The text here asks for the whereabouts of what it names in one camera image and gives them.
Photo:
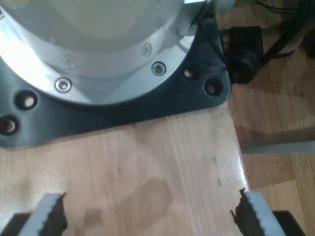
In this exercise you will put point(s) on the grey metal bar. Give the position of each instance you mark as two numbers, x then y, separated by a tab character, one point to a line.
278	145

